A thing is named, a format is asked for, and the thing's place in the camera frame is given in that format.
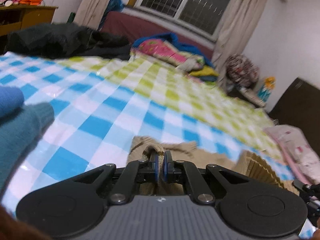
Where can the cluttered nightstand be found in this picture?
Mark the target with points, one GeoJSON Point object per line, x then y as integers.
{"type": "Point", "coordinates": [246, 94]}

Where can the beige brown striped sweater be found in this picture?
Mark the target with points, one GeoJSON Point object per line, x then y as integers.
{"type": "Point", "coordinates": [249, 164]}

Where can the blue knitted garment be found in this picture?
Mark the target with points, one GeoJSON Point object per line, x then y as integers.
{"type": "Point", "coordinates": [11, 98]}

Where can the maroon sofa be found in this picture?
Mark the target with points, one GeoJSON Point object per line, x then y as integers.
{"type": "Point", "coordinates": [132, 27]}

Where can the pink pillow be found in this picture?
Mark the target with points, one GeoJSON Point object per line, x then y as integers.
{"type": "Point", "coordinates": [292, 165]}

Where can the blue yellow toy box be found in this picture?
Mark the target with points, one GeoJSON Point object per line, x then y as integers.
{"type": "Point", "coordinates": [266, 89]}

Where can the right beige curtain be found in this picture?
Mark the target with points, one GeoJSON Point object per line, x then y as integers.
{"type": "Point", "coordinates": [234, 31]}

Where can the beige curtain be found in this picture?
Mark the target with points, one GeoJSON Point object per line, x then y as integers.
{"type": "Point", "coordinates": [90, 13]}
{"type": "Point", "coordinates": [234, 31]}

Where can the blue green checkered bedsheet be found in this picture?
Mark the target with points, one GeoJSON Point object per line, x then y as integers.
{"type": "Point", "coordinates": [62, 186]}

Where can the left beige curtain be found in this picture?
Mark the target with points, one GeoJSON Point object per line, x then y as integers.
{"type": "Point", "coordinates": [90, 13]}

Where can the wooden desk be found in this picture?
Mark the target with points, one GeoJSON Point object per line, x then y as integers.
{"type": "Point", "coordinates": [17, 17]}

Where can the black jacket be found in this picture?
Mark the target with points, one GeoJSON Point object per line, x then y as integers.
{"type": "Point", "coordinates": [65, 40]}

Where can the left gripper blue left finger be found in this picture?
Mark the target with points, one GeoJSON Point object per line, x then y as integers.
{"type": "Point", "coordinates": [131, 177]}

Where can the barred window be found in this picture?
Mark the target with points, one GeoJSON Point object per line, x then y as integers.
{"type": "Point", "coordinates": [200, 16]}

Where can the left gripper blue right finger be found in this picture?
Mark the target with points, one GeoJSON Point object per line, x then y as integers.
{"type": "Point", "coordinates": [187, 175]}

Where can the blue bag by curtain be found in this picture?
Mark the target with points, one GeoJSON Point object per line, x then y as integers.
{"type": "Point", "coordinates": [113, 5]}

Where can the teal knitted garment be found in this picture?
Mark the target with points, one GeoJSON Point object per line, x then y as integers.
{"type": "Point", "coordinates": [19, 131]}

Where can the orange item on desk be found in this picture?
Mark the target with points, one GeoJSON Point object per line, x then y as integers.
{"type": "Point", "coordinates": [30, 2]}

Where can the dark wooden headboard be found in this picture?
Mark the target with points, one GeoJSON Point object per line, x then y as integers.
{"type": "Point", "coordinates": [299, 106]}

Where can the colourful pink blue blanket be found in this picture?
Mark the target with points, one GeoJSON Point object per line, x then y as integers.
{"type": "Point", "coordinates": [185, 57]}

